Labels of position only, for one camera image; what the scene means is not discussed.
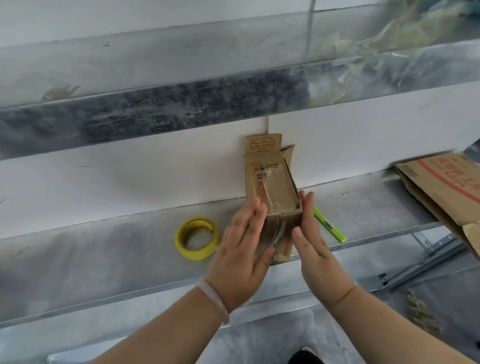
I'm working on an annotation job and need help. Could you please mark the person's black trousers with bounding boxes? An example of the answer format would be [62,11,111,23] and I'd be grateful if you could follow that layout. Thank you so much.
[286,346,325,364]

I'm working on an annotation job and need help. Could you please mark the white-labelled cardboard box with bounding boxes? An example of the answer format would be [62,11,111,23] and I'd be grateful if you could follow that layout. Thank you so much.
[244,133,304,263]

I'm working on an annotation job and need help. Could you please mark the person's right hand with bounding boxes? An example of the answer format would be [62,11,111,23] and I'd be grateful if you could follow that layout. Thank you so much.
[291,191,357,308]

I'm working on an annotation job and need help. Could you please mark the white bangle bracelet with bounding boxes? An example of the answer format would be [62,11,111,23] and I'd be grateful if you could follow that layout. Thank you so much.
[196,279,230,325]

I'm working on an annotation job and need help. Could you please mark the person's left forearm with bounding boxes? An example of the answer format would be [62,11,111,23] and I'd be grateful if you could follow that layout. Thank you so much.
[93,286,224,364]

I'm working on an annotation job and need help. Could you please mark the person's right forearm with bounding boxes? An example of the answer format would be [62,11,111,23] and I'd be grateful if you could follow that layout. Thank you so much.
[329,286,477,364]

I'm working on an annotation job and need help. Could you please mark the red-lettered cardboard box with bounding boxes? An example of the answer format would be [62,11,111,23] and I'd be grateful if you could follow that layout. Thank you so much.
[394,151,480,260]

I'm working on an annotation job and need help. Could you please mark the small crumpled tape scrap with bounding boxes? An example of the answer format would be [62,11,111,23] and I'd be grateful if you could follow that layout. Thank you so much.
[41,83,82,101]

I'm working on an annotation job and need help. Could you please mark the green utility knife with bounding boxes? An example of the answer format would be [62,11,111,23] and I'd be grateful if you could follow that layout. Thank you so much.
[312,205,348,244]

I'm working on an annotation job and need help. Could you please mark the pile of beige paper scraps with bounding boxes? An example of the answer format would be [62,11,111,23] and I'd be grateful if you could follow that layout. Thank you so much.
[406,287,443,337]

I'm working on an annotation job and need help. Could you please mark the yellow tape roll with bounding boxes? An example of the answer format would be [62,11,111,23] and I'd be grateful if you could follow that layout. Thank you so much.
[175,216,221,262]

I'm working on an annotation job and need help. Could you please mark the pile of clear tape scraps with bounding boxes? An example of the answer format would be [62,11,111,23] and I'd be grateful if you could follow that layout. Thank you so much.
[307,0,473,106]

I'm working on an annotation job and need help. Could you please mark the person's left hand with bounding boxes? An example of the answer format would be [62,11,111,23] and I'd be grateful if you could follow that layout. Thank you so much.
[204,196,277,314]

